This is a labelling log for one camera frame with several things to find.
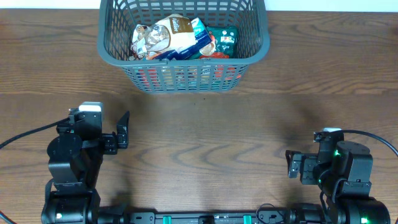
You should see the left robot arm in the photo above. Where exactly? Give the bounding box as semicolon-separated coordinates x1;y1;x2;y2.
41;101;130;224

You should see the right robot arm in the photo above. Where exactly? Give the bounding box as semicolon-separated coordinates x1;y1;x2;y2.
284;128;391;224

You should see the green Nescafe coffee bag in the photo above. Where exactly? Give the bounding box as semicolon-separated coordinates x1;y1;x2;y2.
189;26;238;60

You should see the blue Kleenex tissue pack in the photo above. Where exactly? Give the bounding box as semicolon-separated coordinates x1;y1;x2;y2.
154;17;211;60

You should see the orange spaghetti packet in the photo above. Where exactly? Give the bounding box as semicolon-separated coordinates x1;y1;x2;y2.
126;65;248;92

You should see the beige dried mushroom bag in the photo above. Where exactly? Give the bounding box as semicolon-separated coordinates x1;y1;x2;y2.
130;14;197;60

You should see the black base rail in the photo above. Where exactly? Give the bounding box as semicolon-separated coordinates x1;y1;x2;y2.
125;205;295;224

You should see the grey plastic basket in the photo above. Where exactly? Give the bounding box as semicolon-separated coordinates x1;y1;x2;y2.
97;0;270;93

